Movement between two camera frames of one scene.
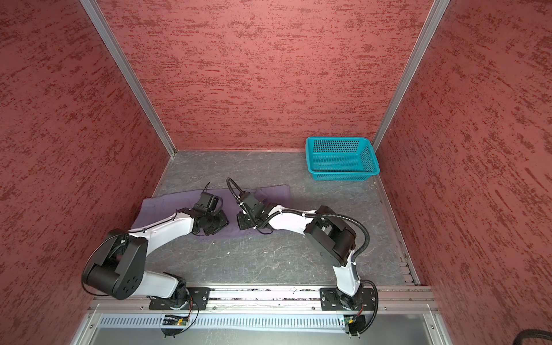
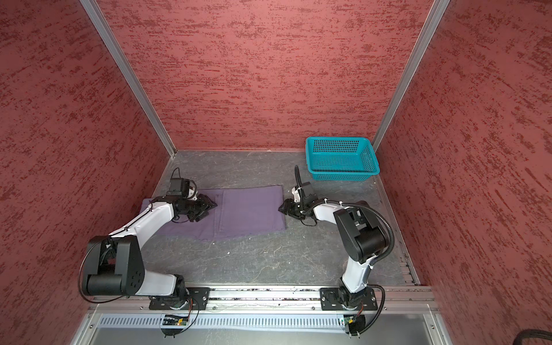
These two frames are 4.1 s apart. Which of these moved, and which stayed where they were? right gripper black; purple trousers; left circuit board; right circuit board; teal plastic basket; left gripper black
Moved: right gripper black; left gripper black
Stayed: teal plastic basket; purple trousers; right circuit board; left circuit board
